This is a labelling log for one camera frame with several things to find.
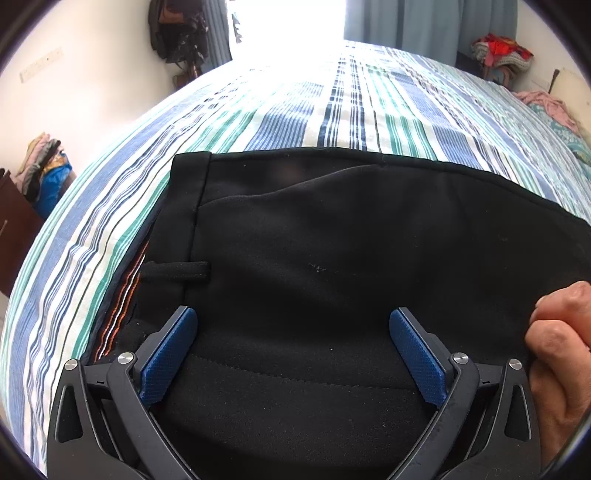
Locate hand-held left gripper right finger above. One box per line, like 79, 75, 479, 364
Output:
389, 307, 542, 480

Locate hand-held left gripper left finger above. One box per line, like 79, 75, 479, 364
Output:
46, 305, 199, 480

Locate black pants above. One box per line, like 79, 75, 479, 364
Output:
90, 150, 591, 480

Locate person's right hand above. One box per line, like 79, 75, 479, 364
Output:
525, 281, 591, 469

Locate brown wooden cabinet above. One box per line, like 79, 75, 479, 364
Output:
0, 170, 45, 298

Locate pile of folded clothes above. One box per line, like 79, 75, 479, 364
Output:
13, 133, 75, 219

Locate striped bed sheet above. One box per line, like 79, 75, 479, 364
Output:
0, 39, 591, 476

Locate teal patterned pillow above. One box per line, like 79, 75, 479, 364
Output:
527, 102, 591, 166

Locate wooden coat stand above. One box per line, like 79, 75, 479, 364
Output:
172, 59, 205, 89

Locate pink cloth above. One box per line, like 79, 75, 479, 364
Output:
514, 90, 579, 134

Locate dark side table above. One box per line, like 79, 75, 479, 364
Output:
455, 50, 491, 80

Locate cream padded headboard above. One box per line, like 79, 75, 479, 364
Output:
549, 68, 591, 137

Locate narrow blue-grey curtain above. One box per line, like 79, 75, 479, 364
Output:
203, 0, 234, 71

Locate hanging dark bags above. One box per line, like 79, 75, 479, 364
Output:
148, 0, 209, 64

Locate blue-grey window curtain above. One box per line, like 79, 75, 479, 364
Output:
344, 0, 518, 52

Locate white wall switch panel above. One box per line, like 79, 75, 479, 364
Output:
19, 47, 64, 80

